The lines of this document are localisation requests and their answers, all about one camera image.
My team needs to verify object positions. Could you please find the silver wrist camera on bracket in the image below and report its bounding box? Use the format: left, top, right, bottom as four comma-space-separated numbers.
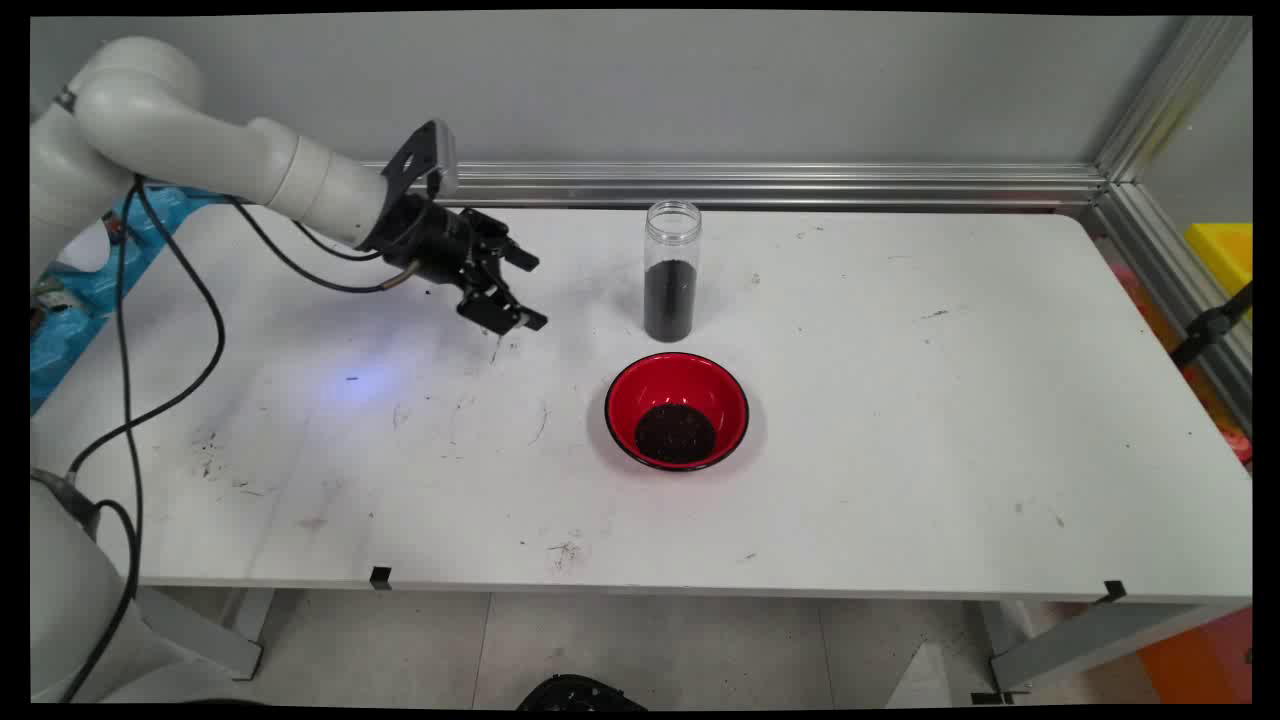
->
380, 119, 460, 202

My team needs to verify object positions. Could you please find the slanted aluminium frame post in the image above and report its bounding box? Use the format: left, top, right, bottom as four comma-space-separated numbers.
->
1093, 15, 1253, 433

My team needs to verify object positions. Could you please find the red bowl with black rim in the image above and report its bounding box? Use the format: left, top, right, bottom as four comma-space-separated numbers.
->
604, 352, 750, 473

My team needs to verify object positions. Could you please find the black grains heap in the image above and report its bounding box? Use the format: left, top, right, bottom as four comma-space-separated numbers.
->
635, 403, 717, 466

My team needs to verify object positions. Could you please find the black clamp handle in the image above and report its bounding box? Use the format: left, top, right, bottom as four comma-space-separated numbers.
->
1169, 282, 1253, 369

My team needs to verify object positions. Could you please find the black object on floor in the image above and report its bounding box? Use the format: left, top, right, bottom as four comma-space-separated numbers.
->
516, 674, 650, 713

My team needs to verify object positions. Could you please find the yellow plastic box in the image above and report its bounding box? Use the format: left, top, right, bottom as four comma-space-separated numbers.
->
1185, 222, 1253, 297

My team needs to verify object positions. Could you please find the orange box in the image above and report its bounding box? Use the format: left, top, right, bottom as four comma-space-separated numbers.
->
1138, 605, 1253, 704

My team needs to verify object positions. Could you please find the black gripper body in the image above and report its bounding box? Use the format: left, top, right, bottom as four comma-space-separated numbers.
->
360, 193, 503, 293

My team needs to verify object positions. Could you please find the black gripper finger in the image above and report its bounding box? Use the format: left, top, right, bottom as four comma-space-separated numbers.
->
470, 210, 542, 274
457, 269, 550, 337

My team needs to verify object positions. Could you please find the clear jar with black grains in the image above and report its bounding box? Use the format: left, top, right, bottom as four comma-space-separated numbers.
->
643, 200, 703, 344

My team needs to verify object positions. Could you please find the black cable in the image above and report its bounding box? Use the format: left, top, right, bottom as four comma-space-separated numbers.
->
58, 180, 386, 701
66, 178, 416, 479

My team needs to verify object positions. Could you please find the horizontal aluminium frame rail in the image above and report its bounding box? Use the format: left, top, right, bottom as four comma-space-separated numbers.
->
358, 161, 1108, 212

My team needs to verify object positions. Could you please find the grey table leg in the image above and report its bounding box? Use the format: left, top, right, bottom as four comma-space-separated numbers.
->
972, 598, 1251, 698
133, 587, 277, 682

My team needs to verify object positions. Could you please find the blue printed packaging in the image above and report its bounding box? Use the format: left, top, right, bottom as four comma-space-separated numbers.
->
30, 185, 219, 416

